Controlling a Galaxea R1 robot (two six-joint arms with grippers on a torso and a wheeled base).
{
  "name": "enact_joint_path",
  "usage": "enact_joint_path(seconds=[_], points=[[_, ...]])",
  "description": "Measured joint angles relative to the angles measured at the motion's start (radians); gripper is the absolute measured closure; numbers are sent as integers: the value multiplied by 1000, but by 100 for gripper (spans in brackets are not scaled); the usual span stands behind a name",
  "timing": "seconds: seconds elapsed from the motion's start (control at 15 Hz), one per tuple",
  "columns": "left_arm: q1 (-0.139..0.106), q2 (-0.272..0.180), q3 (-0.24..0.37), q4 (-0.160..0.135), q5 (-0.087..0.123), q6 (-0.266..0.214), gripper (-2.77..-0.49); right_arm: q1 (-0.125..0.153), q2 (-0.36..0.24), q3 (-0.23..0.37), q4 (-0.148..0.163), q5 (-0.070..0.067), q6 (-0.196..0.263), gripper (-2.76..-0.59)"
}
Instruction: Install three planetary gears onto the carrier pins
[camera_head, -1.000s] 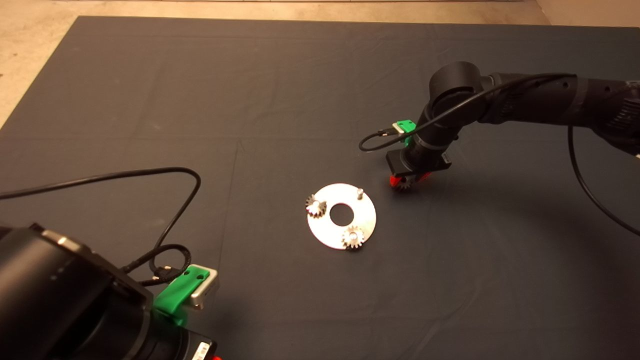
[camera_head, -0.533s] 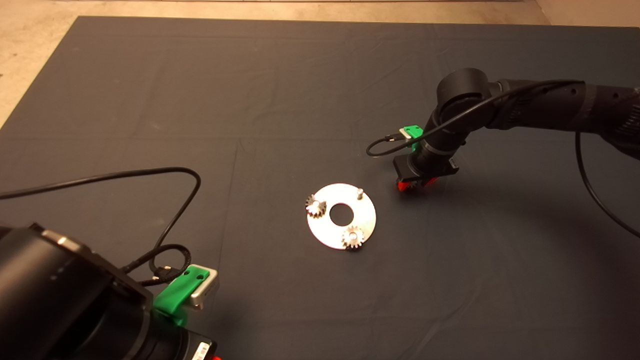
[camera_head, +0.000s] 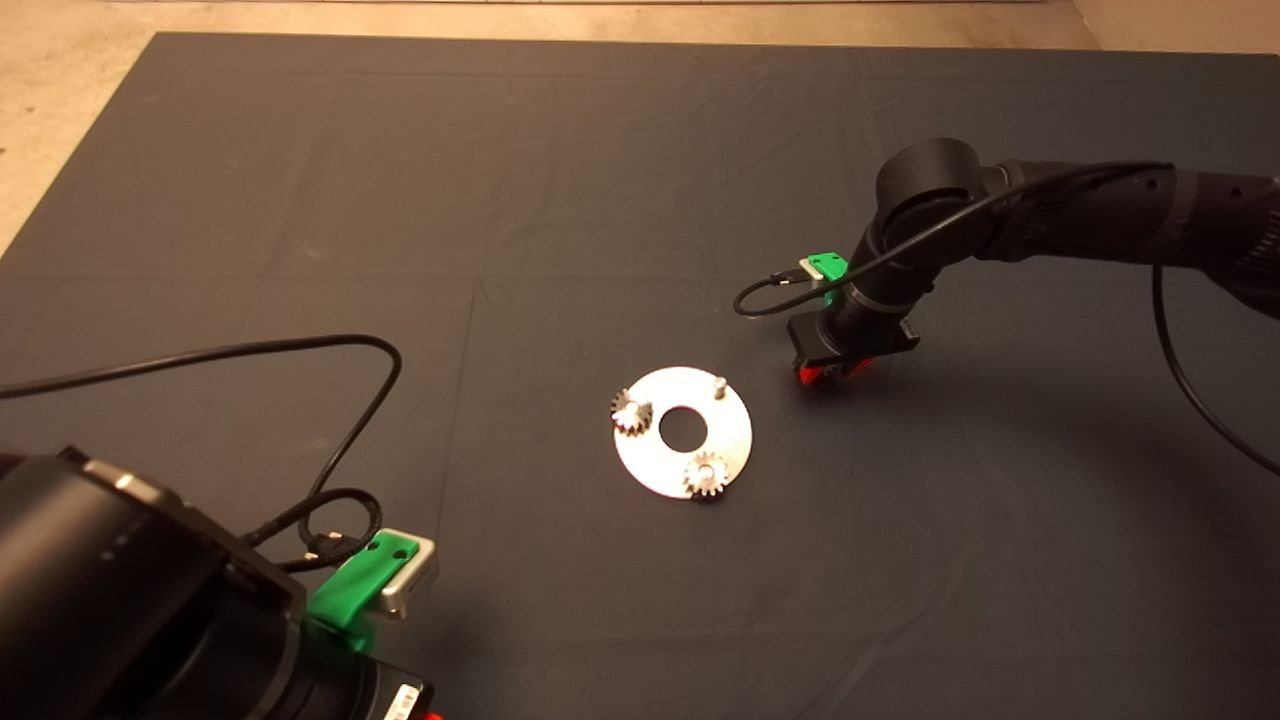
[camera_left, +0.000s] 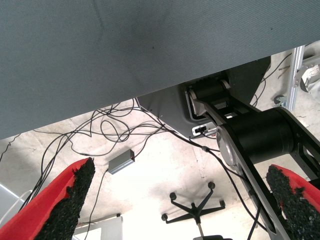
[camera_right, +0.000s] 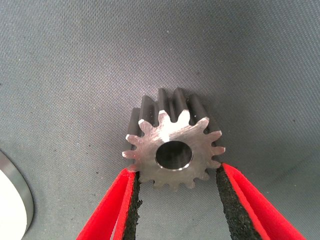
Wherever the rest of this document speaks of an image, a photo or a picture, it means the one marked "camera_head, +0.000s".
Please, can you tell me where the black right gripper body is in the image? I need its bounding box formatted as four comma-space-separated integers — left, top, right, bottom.
787, 305, 921, 373

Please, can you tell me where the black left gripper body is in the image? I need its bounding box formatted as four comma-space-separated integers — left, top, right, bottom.
300, 660, 436, 720

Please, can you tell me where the round metal carrier plate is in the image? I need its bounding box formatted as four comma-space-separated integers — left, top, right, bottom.
613, 367, 753, 500

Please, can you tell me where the dark grey table cloth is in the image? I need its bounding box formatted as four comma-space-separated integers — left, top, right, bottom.
0, 33, 1280, 720

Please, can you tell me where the green right camera mount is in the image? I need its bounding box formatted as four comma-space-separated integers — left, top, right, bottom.
808, 252, 851, 306

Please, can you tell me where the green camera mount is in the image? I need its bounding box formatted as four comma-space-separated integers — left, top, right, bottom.
808, 252, 851, 306
305, 533, 419, 651

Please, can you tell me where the green left camera mount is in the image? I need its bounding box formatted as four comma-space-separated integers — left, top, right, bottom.
305, 533, 419, 651

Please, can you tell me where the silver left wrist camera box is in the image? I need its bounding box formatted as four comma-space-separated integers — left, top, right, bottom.
380, 528, 439, 621

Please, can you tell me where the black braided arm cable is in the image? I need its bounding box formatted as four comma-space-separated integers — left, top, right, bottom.
1152, 265, 1280, 476

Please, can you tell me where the thin black left camera cable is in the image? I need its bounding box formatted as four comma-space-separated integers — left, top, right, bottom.
0, 335, 403, 571

